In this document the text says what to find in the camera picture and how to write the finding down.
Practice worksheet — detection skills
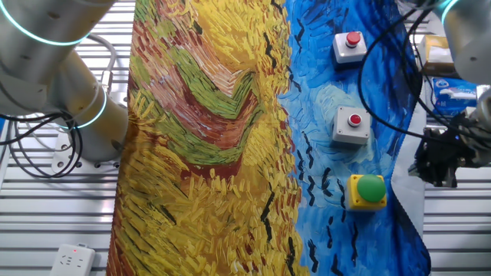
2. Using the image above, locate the Van Gogh painting tablecloth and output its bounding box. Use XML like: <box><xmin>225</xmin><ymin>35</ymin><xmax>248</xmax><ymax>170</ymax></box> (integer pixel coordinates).
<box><xmin>105</xmin><ymin>0</ymin><xmax>433</xmax><ymax>276</ymax></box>

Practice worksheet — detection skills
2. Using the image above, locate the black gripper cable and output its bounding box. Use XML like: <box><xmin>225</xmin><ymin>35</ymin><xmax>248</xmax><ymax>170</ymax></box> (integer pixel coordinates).
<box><xmin>400</xmin><ymin>7</ymin><xmax>465</xmax><ymax>135</ymax></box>
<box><xmin>357</xmin><ymin>7</ymin><xmax>429</xmax><ymax>140</ymax></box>

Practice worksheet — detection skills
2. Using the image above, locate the blue tissue pack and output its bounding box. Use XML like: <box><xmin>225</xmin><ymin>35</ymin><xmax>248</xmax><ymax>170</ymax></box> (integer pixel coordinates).
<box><xmin>431</xmin><ymin>76</ymin><xmax>479</xmax><ymax>116</ymax></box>

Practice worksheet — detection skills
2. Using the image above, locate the black base cable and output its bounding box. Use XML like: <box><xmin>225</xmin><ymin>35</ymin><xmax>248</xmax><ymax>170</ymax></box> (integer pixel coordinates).
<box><xmin>7</xmin><ymin>110</ymin><xmax>84</xmax><ymax>179</ymax></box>
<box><xmin>0</xmin><ymin>110</ymin><xmax>74</xmax><ymax>156</ymax></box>

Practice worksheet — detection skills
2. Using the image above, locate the grey base hose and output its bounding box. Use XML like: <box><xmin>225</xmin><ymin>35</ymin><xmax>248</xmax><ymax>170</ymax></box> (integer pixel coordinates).
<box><xmin>63</xmin><ymin>32</ymin><xmax>118</xmax><ymax>95</ymax></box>

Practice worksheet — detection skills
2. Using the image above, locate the white box red mushroom button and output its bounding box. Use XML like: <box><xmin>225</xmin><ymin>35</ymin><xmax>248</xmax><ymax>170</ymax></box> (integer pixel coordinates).
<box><xmin>331</xmin><ymin>30</ymin><xmax>368</xmax><ymax>66</ymax></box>

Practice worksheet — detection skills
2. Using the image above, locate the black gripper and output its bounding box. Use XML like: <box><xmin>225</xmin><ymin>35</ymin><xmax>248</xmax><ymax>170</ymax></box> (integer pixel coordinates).
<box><xmin>409</xmin><ymin>128</ymin><xmax>475</xmax><ymax>188</ymax></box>

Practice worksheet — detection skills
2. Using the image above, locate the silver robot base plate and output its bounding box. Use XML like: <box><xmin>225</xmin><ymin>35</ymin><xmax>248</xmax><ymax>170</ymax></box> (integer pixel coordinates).
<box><xmin>51</xmin><ymin>126</ymin><xmax>122</xmax><ymax>174</ymax></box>

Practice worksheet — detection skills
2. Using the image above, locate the grey box red button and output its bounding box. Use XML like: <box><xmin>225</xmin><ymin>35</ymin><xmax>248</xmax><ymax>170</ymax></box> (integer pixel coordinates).
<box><xmin>331</xmin><ymin>106</ymin><xmax>373</xmax><ymax>149</ymax></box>

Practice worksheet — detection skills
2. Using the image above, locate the white ribbed plastic item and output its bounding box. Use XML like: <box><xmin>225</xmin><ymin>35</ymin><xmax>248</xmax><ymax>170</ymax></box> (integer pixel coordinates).
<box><xmin>475</xmin><ymin>84</ymin><xmax>491</xmax><ymax>101</ymax></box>

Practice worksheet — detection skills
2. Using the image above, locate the yellow box green mushroom button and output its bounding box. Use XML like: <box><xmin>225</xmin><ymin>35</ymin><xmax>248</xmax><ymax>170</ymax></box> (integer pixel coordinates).
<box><xmin>344</xmin><ymin>173</ymin><xmax>388</xmax><ymax>212</ymax></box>

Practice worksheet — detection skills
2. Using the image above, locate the white power strip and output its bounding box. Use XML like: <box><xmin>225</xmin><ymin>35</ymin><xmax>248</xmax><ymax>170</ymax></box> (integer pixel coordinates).
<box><xmin>49</xmin><ymin>243</ymin><xmax>96</xmax><ymax>276</ymax></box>

